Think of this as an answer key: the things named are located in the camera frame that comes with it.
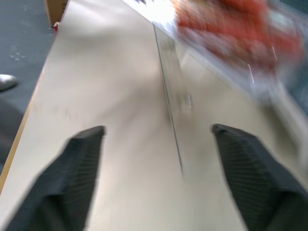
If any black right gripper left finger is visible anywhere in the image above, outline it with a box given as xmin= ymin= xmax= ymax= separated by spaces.
xmin=6 ymin=125 xmax=107 ymax=231

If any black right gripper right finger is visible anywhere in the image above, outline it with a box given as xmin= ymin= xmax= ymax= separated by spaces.
xmin=211 ymin=124 xmax=308 ymax=231

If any tray of red sausages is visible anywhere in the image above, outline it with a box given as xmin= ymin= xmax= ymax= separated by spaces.
xmin=174 ymin=0 xmax=305 ymax=73

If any silver rounded object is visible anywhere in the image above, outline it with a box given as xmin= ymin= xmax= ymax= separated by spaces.
xmin=0 ymin=74 xmax=19 ymax=91

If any brown cardboard box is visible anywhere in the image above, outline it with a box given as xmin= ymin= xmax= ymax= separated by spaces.
xmin=44 ymin=0 xmax=70 ymax=27

